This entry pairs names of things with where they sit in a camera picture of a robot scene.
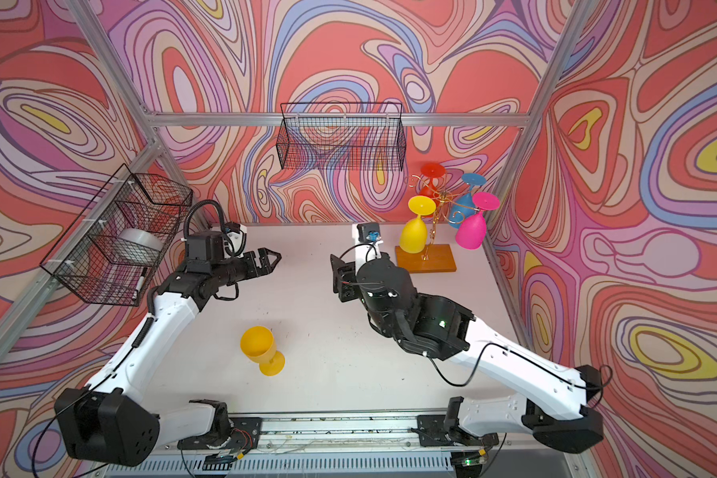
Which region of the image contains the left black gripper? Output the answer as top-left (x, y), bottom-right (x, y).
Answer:
top-left (209, 247), bottom-right (281, 289)

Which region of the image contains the yellow wine glass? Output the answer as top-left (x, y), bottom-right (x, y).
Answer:
top-left (398, 195), bottom-right (436, 254)
top-left (240, 326), bottom-right (286, 376)

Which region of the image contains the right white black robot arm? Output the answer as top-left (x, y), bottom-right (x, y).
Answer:
top-left (330, 253), bottom-right (605, 454)

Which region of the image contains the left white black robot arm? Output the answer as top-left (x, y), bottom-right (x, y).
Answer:
top-left (54, 199), bottom-right (282, 467)

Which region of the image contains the orange wooden rack base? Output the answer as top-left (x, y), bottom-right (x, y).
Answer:
top-left (396, 244), bottom-right (457, 274)

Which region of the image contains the magenta wine glass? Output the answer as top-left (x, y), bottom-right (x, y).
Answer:
top-left (455, 192), bottom-right (500, 250)

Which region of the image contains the red wine glass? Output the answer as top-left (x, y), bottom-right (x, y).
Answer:
top-left (419, 163), bottom-right (446, 199)

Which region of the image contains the blue wine glass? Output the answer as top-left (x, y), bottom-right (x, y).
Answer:
top-left (447, 173), bottom-right (487, 229)

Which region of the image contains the black marker pen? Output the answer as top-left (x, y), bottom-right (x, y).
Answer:
top-left (133, 275), bottom-right (145, 302)

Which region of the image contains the silver tape roll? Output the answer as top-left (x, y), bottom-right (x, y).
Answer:
top-left (112, 228), bottom-right (163, 267)

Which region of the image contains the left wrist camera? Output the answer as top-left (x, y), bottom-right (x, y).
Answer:
top-left (221, 222), bottom-right (247, 257)

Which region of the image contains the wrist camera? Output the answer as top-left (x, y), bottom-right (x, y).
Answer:
top-left (353, 222), bottom-right (382, 262)
top-left (221, 222), bottom-right (247, 257)

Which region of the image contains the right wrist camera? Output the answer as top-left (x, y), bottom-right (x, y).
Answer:
top-left (353, 222), bottom-right (382, 262)

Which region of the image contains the gold wire glass rack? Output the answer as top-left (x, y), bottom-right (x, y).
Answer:
top-left (408, 174), bottom-right (461, 247)

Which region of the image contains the black wire basket back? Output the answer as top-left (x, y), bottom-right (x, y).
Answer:
top-left (276, 101), bottom-right (406, 172)

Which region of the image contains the black wire basket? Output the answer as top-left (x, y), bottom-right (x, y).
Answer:
top-left (276, 101), bottom-right (406, 172)
top-left (40, 165), bottom-right (193, 307)

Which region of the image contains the black wire basket left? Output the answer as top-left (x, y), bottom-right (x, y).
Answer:
top-left (40, 165), bottom-right (193, 307)

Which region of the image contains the aluminium frame rail base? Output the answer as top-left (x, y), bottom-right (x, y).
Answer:
top-left (93, 410), bottom-right (597, 477)

